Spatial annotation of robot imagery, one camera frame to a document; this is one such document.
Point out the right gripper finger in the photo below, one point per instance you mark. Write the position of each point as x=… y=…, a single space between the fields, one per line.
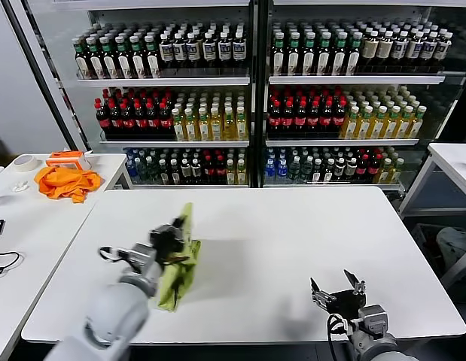
x=359 y=289
x=323 y=299

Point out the white side table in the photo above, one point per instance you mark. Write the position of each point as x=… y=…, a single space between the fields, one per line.
x=454 y=161
x=37 y=240
x=110 y=161

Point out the dark drink bottle beige label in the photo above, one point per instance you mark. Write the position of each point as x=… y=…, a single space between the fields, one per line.
x=385 y=48
x=443 y=50
x=370 y=48
x=415 y=49

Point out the small blue water bottle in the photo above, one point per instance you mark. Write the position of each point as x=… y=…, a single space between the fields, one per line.
x=130 y=169
x=270 y=169
x=282 y=169

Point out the grey cloth bundle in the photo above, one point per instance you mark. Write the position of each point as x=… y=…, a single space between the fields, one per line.
x=455 y=244

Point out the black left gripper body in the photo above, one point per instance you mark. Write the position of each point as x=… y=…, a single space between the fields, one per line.
x=168 y=242

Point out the dark tea bottle green cap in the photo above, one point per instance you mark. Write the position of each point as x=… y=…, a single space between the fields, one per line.
x=294 y=58
x=324 y=58
x=95 y=63
x=137 y=63
x=309 y=58
x=354 y=58
x=279 y=58
x=123 y=63
x=340 y=58
x=81 y=61
x=152 y=63
x=109 y=63

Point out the orange white box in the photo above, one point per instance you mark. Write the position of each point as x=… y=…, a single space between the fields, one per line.
x=65 y=161

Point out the black framed glass door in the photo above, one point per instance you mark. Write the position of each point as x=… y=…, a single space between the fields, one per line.
x=41 y=75

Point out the small white plastic part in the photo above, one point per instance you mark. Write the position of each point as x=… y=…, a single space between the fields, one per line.
x=19 y=185

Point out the light green t-shirt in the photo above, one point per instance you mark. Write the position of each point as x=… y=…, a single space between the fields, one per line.
x=180 y=278

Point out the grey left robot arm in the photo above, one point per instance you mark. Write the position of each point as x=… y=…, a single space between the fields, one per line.
x=116 y=312

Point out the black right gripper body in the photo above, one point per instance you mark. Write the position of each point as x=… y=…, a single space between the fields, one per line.
x=347 y=304

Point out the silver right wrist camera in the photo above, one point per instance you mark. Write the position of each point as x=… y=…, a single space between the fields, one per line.
x=375 y=319

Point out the yellow tea bottle green label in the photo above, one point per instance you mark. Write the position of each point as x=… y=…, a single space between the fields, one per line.
x=416 y=127
x=215 y=129
x=203 y=129
x=364 y=127
x=351 y=127
x=241 y=129
x=177 y=129
x=390 y=127
x=229 y=129
x=190 y=129
x=404 y=127
x=378 y=127

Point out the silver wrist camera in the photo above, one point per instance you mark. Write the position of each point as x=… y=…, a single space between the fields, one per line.
x=375 y=319
x=142 y=255

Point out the crumpled orange cloth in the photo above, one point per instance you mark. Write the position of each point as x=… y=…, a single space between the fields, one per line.
x=61 y=184

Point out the dark drink bottle blue label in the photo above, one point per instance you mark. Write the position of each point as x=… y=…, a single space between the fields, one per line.
x=193 y=50
x=430 y=50
x=399 y=49
x=238 y=49
x=224 y=49
x=179 y=50
x=166 y=50
x=209 y=50

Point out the glass drinks display cabinet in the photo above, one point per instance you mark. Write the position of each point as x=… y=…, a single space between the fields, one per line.
x=161 y=80
x=349 y=79

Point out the small green tinted water bottle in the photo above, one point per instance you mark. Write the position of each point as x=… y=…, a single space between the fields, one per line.
x=306 y=170
x=151 y=172
x=141 y=170
x=294 y=170

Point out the small red cap cola bottle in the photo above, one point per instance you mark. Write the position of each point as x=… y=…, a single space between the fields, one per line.
x=363 y=168
x=374 y=168
x=220 y=168
x=209 y=168

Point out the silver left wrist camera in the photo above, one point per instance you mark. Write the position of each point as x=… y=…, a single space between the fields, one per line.
x=142 y=255

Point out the beige masking tape roll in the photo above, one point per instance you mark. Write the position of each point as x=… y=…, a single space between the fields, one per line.
x=23 y=168

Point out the small dark drink bottle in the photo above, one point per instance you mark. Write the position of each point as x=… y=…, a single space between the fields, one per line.
x=174 y=172
x=184 y=170
x=351 y=168
x=162 y=172
x=317 y=172
x=195 y=170
x=328 y=172
x=340 y=168

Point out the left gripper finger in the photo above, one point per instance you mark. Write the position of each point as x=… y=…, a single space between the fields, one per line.
x=178 y=222

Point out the small yellow tea bottle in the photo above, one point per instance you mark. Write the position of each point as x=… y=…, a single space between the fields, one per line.
x=230 y=173
x=241 y=173
x=396 y=172
x=385 y=172

